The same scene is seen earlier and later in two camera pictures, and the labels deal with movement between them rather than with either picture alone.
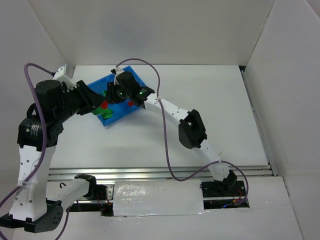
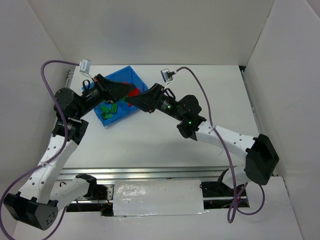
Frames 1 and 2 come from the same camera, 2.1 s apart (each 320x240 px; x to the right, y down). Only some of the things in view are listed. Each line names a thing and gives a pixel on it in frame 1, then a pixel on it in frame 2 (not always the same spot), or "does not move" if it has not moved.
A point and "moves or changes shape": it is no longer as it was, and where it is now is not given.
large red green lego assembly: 103,110 moves or changes shape
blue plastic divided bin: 100,87 does not move
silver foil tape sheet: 142,198 does not move
